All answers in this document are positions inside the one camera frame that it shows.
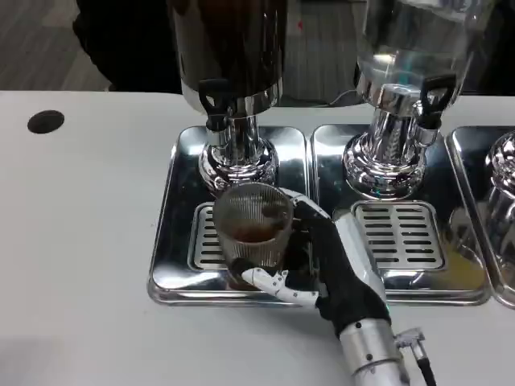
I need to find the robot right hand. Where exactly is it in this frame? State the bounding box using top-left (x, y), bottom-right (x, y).
top-left (227, 186), bottom-right (392, 337)

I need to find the clear ribbed glass cup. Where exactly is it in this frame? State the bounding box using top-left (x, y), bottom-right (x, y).
top-left (212, 181), bottom-right (295, 291)

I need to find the slotted grid of clear dispenser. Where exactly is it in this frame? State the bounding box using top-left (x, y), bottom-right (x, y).
top-left (350, 200), bottom-right (447, 271)

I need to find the steel tray under clear dispenser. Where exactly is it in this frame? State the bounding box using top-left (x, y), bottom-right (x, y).
top-left (310, 123), bottom-right (492, 306)

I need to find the slotted grid of dark dispenser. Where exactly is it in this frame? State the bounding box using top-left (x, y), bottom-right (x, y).
top-left (188, 202), bottom-right (226, 271)

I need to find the steel tray under dark dispenser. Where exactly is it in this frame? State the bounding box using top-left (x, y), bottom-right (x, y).
top-left (146, 125), bottom-right (319, 307)

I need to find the black tap of clear dispenser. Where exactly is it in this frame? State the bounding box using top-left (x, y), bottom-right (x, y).
top-left (414, 74), bottom-right (455, 148)

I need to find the black tap of dark dispenser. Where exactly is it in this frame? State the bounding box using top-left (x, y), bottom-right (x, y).
top-left (198, 78), bottom-right (232, 144)

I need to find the clear-tank drink dispenser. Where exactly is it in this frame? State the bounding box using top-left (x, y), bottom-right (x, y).
top-left (341, 0), bottom-right (494, 201)

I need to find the dark-tank drink dispenser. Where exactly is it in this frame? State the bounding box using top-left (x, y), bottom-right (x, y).
top-left (165, 0), bottom-right (289, 200)

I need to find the person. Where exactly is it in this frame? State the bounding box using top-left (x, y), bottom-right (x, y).
top-left (72, 0), bottom-right (182, 92)

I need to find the black round counter grommet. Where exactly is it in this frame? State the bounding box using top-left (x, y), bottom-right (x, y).
top-left (27, 109), bottom-right (65, 135)

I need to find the black forearm cable with connector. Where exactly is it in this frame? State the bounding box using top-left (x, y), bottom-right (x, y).
top-left (392, 327), bottom-right (439, 386)

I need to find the steel tray under chrome pedestal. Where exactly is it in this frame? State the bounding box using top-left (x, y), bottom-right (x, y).
top-left (444, 126), bottom-right (515, 310)

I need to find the thin white cable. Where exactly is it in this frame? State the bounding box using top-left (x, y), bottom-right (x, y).
top-left (321, 88), bottom-right (357, 108)

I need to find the chrome dispenser pedestal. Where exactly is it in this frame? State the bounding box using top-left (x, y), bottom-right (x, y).
top-left (484, 130), bottom-right (515, 262)

